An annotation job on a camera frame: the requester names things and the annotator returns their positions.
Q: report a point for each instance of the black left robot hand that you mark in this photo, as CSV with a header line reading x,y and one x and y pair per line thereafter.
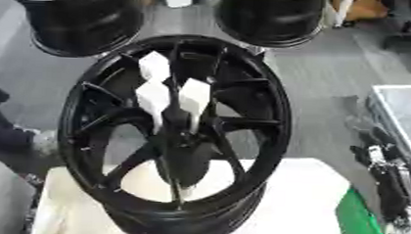
x,y
5,138

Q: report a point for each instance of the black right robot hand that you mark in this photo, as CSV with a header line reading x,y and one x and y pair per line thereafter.
x,y
390,181

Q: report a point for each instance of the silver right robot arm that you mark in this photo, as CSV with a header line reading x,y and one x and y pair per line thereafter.
x,y
407,233

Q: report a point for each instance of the black wheel rim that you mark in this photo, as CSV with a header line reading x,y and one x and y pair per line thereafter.
x,y
269,20
81,20

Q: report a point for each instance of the white pin with flat head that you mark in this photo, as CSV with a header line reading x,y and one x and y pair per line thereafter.
x,y
194,95
154,65
153,97

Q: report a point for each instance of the black spoked wheel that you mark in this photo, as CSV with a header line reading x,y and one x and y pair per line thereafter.
x,y
255,101

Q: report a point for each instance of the grey case with silver rim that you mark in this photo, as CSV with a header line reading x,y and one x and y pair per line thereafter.
x,y
403,112

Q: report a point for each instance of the tan cardboard box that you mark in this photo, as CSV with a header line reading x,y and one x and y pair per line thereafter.
x,y
364,8

